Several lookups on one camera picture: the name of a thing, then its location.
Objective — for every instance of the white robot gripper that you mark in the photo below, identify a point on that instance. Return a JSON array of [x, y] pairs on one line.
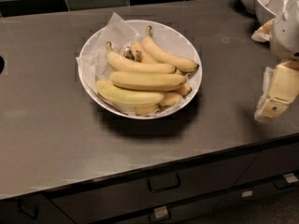
[[286, 36]]

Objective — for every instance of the yellow banana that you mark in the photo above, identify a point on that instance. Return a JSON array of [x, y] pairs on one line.
[[147, 81], [152, 48]]

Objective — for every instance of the white bowl at back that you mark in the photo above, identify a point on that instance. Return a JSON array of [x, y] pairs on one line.
[[267, 3]]

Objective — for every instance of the small banana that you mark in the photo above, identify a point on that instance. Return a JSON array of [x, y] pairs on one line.
[[184, 90], [148, 110], [170, 99]]

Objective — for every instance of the large white bowl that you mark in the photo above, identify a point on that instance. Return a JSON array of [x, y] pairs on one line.
[[174, 38]]

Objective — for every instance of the small lower right banana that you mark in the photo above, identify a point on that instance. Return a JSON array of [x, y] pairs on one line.
[[170, 99]]

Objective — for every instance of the small bottom banana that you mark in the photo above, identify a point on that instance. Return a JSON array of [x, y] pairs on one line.
[[148, 110]]

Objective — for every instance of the short back middle banana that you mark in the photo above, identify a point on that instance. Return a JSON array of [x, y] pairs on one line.
[[140, 53]]

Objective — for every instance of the long upper middle banana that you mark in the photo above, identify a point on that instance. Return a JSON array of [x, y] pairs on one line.
[[120, 63]]

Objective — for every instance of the front yellow-green banana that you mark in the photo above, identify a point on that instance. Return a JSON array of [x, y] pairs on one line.
[[128, 98]]

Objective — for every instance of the right dark drawer front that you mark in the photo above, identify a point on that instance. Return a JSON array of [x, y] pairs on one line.
[[272, 162]]

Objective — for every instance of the dark drawer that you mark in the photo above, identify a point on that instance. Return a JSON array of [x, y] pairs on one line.
[[204, 204], [48, 213], [125, 198], [272, 162]]

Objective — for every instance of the white label on right drawer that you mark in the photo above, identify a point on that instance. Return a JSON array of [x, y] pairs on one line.
[[290, 178]]

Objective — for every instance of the white label on drawer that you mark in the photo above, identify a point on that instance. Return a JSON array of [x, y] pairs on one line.
[[161, 212], [290, 178]]

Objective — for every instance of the small white label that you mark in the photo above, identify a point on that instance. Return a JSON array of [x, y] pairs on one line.
[[246, 193]]

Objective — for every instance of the lower dark drawer front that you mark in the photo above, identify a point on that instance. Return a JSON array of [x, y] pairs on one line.
[[204, 204]]

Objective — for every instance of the white paper liner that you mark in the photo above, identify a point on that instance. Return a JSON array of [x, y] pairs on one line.
[[109, 36]]

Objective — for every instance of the white label on lower drawer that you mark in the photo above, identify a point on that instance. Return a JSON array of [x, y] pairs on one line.
[[161, 212]]

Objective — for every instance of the middle dark drawer front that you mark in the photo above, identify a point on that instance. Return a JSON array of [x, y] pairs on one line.
[[125, 198]]

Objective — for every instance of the left dark drawer front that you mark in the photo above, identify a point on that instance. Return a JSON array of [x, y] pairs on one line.
[[48, 213]]

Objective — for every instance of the black right drawer handle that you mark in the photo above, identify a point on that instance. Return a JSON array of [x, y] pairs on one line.
[[282, 184]]

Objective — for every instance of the black drawer handle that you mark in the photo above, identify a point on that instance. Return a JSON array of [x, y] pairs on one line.
[[282, 184], [161, 183], [27, 210]]

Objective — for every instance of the black middle drawer handle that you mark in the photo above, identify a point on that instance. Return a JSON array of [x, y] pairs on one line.
[[161, 183]]

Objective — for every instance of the black left drawer handle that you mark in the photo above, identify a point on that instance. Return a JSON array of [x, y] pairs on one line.
[[27, 210]]

